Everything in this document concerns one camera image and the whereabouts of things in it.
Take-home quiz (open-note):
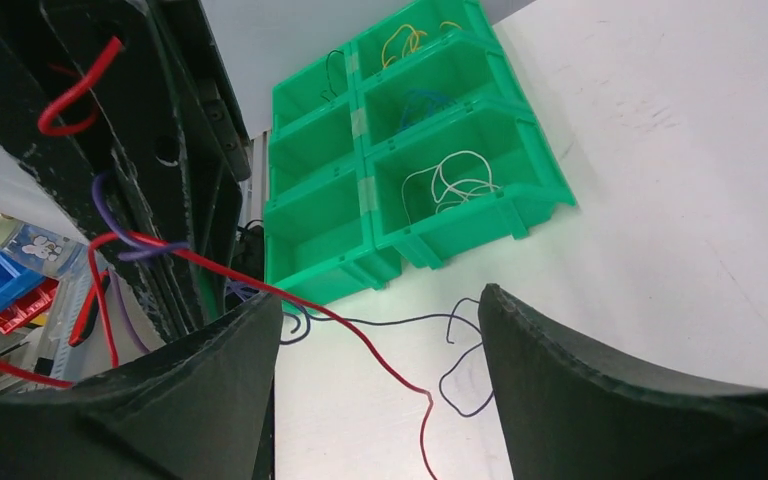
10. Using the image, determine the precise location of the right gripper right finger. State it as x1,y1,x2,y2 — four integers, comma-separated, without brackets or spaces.
478,284,768,479

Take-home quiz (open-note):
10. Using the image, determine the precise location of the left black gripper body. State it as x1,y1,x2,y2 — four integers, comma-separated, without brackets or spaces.
0,0,253,346

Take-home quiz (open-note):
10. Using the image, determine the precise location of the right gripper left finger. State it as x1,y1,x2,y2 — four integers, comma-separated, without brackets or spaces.
0,294,283,479

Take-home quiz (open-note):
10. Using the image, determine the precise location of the dark purple wire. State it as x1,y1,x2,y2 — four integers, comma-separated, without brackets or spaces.
91,173,495,420

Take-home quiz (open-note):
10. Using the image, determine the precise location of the thin dark grey wire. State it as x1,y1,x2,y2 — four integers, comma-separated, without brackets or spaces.
319,49,347,104

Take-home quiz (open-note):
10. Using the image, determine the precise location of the white wire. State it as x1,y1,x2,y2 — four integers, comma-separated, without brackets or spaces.
400,150,501,223

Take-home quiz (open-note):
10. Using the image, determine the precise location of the thin orange wire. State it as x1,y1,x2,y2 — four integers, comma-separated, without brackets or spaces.
380,21,465,69

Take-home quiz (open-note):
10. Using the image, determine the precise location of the red storage bin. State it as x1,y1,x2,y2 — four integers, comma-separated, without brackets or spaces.
0,279,59,334

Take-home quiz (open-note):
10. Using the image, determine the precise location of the green plastic compartment bin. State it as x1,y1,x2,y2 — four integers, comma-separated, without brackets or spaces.
264,1,575,305

